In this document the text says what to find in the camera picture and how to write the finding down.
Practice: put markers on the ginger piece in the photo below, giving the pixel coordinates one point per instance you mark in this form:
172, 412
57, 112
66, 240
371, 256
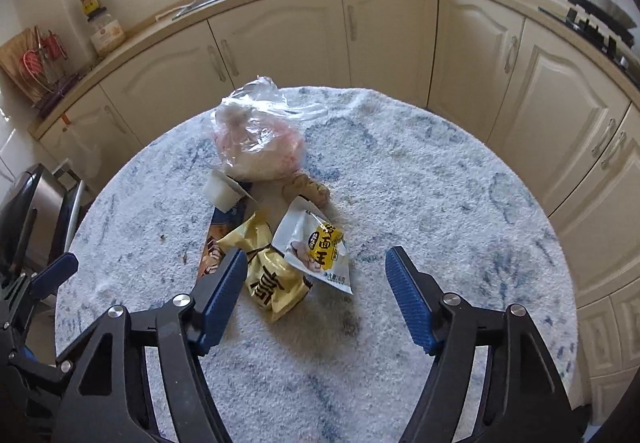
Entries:
305, 188

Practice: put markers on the dark brown snack packet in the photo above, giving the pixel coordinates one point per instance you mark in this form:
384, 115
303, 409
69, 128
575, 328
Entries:
212, 248

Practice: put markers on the white and yellow snack packet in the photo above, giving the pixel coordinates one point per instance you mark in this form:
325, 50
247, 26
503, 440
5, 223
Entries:
310, 243

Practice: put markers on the black gas stove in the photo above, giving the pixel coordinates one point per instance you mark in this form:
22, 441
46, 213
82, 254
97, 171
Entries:
600, 38

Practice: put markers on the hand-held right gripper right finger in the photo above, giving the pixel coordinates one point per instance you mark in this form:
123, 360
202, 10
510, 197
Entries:
410, 298

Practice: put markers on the glass jar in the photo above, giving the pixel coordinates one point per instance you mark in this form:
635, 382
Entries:
107, 35

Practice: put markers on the blue floral white tablecloth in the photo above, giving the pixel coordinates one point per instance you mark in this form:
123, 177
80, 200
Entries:
425, 173

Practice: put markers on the clear plastic bag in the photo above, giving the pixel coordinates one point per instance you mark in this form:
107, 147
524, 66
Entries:
255, 143

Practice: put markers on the metal rack with red utensils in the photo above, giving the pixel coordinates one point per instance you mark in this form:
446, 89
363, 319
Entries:
47, 63

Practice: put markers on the small white plastic cup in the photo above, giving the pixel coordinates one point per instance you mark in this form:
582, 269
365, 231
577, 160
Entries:
222, 190

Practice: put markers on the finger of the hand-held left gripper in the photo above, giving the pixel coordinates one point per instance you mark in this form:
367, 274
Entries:
45, 365
55, 270

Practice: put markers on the yellow label bottle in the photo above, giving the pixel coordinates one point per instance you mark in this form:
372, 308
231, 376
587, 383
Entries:
91, 3

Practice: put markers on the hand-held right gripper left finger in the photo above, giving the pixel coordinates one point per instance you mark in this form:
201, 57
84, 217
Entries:
220, 303

